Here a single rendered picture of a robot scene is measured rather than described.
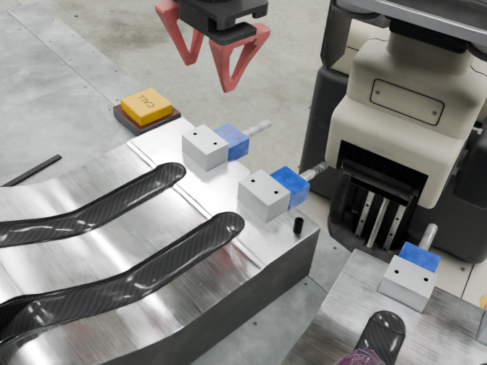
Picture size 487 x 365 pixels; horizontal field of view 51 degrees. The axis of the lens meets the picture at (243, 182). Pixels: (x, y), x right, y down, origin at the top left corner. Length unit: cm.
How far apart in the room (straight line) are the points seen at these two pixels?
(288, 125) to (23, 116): 147
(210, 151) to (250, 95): 176
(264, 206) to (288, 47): 225
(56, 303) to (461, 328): 40
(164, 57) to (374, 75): 183
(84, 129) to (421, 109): 55
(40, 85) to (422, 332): 73
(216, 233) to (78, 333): 19
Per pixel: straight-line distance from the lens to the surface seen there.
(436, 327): 59
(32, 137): 87
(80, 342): 47
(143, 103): 85
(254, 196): 57
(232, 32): 52
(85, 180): 65
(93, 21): 299
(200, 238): 57
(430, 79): 89
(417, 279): 59
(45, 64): 104
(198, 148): 63
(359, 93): 94
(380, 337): 57
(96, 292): 53
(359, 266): 61
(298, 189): 61
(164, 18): 58
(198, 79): 247
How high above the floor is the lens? 132
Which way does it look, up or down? 43 degrees down
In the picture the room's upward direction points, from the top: 5 degrees clockwise
